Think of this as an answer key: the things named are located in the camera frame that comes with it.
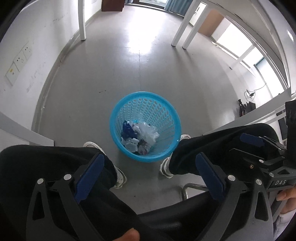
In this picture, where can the person's right hand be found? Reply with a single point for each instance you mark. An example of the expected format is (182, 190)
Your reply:
(288, 197)

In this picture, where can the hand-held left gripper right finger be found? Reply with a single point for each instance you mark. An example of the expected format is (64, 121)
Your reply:
(209, 176)

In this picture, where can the white wall plate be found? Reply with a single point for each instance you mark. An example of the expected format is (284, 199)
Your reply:
(12, 74)

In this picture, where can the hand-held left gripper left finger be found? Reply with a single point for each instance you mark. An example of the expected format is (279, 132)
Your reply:
(89, 176)

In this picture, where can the black gear bundle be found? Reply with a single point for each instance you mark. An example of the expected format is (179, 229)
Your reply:
(246, 107)

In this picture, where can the black chair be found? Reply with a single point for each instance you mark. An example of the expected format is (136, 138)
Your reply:
(161, 220)

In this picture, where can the blue plastic wrapper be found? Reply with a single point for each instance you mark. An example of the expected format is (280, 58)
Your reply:
(127, 131)

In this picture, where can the person's left hand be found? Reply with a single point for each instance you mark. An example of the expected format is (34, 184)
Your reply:
(128, 235)

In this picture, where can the person's right forearm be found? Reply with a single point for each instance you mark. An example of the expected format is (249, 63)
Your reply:
(286, 227)

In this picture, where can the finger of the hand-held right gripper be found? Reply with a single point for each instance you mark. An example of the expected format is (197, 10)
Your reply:
(245, 157)
(252, 139)

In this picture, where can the person's left leg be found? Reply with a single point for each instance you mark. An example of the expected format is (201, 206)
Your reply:
(34, 162)

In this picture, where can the white wall socket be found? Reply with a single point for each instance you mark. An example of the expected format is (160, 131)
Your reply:
(26, 49)
(20, 60)

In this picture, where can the white sneaker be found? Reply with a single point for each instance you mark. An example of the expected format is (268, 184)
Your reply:
(120, 178)
(165, 169)

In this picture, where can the brown wooden wardrobe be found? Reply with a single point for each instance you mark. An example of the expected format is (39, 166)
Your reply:
(113, 4)

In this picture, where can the white tissue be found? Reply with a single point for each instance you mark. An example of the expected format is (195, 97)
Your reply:
(129, 143)

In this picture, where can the pink cartoon snack wrapper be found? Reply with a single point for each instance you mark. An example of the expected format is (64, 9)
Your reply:
(143, 147)

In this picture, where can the blue plastic mesh wastebasket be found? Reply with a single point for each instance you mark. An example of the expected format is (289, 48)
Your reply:
(148, 104)

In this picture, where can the clear crinkled plastic wrap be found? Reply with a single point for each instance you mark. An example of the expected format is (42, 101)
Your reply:
(146, 132)

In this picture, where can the dark blue curtain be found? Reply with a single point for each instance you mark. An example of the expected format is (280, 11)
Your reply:
(175, 7)

